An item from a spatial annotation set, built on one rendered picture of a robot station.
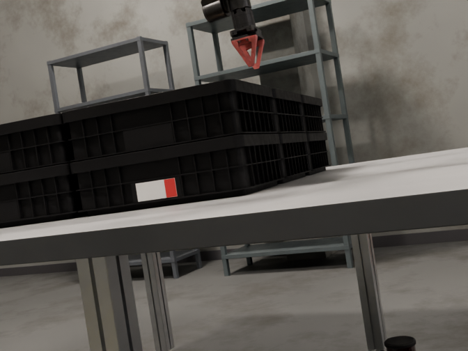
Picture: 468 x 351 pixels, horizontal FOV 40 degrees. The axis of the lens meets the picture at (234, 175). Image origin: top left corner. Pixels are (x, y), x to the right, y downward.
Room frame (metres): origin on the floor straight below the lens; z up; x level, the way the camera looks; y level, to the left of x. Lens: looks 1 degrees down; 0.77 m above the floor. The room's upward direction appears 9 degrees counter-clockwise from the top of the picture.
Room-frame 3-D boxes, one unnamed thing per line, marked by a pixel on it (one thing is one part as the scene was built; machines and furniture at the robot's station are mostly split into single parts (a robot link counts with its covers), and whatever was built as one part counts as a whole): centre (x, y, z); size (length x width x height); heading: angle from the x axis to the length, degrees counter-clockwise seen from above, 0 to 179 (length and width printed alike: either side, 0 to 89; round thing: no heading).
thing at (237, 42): (1.70, -0.09, 1.05); 0.07 x 0.07 x 0.09; 74
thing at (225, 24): (4.47, -0.33, 0.89); 0.92 x 0.41 x 1.78; 63
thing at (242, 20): (1.72, -0.09, 1.13); 0.10 x 0.07 x 0.07; 164
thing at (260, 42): (1.73, -0.10, 1.05); 0.07 x 0.07 x 0.09; 74
